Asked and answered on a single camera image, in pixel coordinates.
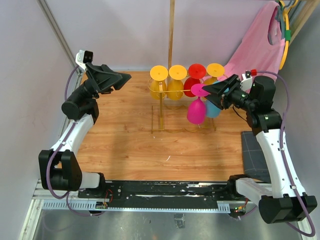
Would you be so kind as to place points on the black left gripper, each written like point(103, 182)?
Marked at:
point(102, 80)

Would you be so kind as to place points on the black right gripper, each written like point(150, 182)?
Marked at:
point(222, 100)

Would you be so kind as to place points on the blue plastic wine glass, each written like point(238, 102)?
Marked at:
point(211, 110)

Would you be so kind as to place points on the yellow plastic wine glass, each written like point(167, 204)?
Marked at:
point(214, 70)

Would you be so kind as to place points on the magenta plastic wine glass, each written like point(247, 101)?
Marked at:
point(197, 109)

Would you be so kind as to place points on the red plastic wine glass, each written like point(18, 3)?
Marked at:
point(196, 72)

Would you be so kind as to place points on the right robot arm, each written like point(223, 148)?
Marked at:
point(287, 201)

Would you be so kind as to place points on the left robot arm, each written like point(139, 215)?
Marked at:
point(60, 172)

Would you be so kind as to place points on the hanging yellow wine glass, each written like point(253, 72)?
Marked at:
point(158, 74)

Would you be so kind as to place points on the pink cloth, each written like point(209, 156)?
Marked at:
point(261, 47)

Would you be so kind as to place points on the dark grey mat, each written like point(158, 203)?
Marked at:
point(254, 163)

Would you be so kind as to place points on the wooden pole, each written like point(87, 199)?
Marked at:
point(171, 32)

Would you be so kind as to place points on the yellow hanger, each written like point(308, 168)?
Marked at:
point(284, 10)

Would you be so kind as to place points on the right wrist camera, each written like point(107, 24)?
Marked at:
point(247, 80)

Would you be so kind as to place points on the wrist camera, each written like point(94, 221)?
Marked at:
point(83, 57)
point(247, 80)

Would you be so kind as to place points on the gold wire glass rack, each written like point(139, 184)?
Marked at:
point(173, 118)

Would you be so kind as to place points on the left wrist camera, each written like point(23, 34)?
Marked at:
point(83, 57)

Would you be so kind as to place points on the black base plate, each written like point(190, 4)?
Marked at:
point(163, 195)

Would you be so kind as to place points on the wooden rack frame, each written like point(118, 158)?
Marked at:
point(299, 16)

